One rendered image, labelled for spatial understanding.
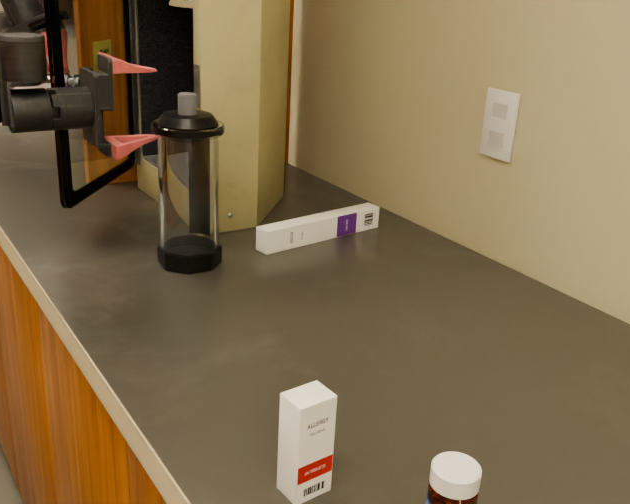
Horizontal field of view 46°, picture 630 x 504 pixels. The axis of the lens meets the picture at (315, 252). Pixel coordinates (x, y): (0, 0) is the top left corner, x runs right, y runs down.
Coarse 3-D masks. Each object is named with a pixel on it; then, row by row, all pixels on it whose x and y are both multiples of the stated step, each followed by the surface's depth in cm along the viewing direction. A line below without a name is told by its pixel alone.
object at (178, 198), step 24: (168, 144) 107; (192, 144) 107; (216, 144) 110; (168, 168) 109; (192, 168) 108; (216, 168) 111; (168, 192) 110; (192, 192) 110; (216, 192) 113; (168, 216) 112; (192, 216) 111; (216, 216) 114; (168, 240) 113; (192, 240) 112; (216, 240) 116
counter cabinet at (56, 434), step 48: (0, 288) 159; (0, 336) 170; (48, 336) 123; (0, 384) 184; (48, 384) 130; (0, 432) 201; (48, 432) 138; (96, 432) 105; (48, 480) 147; (96, 480) 110; (144, 480) 88
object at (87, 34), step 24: (48, 0) 111; (72, 0) 118; (96, 0) 126; (120, 0) 136; (48, 24) 112; (72, 24) 119; (96, 24) 127; (120, 24) 137; (48, 48) 113; (72, 48) 120; (96, 48) 128; (120, 48) 138; (72, 72) 120; (120, 96) 140; (120, 120) 141; (72, 144) 123; (72, 168) 124; (96, 168) 133
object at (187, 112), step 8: (184, 96) 107; (192, 96) 108; (184, 104) 108; (192, 104) 108; (168, 112) 110; (176, 112) 110; (184, 112) 108; (192, 112) 108; (200, 112) 111; (208, 112) 111; (160, 120) 108; (168, 120) 107; (176, 120) 106; (184, 120) 106; (192, 120) 106; (200, 120) 107; (208, 120) 108; (216, 120) 110; (176, 128) 106; (184, 128) 106; (192, 128) 106; (200, 128) 107
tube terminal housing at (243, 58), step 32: (224, 0) 117; (256, 0) 120; (288, 0) 138; (224, 32) 119; (256, 32) 122; (288, 32) 141; (224, 64) 121; (256, 64) 124; (224, 96) 123; (256, 96) 126; (224, 128) 125; (256, 128) 128; (224, 160) 127; (256, 160) 130; (224, 192) 129; (256, 192) 133; (224, 224) 131; (256, 224) 135
